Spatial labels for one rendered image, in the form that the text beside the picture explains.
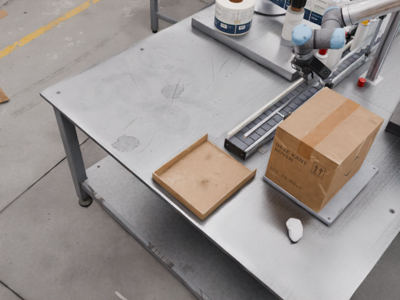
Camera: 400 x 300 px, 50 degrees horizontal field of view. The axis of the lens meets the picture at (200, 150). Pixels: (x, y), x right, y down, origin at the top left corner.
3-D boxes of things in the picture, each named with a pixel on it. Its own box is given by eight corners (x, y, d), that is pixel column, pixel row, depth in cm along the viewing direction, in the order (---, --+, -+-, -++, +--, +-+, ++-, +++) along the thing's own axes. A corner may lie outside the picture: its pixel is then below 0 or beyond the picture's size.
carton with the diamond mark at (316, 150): (308, 137, 179) (325, 86, 159) (359, 168, 169) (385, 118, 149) (263, 176, 164) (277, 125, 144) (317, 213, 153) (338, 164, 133)
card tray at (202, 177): (206, 139, 178) (207, 132, 175) (255, 174, 167) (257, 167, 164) (152, 178, 163) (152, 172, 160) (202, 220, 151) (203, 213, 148)
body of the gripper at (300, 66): (302, 56, 188) (299, 40, 178) (318, 64, 185) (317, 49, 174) (291, 69, 188) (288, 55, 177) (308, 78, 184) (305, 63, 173)
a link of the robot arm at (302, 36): (312, 40, 159) (288, 40, 161) (314, 55, 168) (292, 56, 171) (314, 21, 161) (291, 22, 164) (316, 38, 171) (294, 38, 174)
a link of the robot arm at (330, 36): (346, 18, 163) (316, 19, 167) (344, 34, 156) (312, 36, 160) (345, 36, 168) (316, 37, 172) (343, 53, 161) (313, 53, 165)
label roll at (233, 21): (254, 35, 223) (258, 9, 213) (215, 35, 222) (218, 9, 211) (248, 15, 237) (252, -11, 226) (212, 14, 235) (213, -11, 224)
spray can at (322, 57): (311, 78, 201) (322, 41, 186) (320, 84, 199) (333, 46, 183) (305, 83, 198) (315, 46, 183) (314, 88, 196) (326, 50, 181)
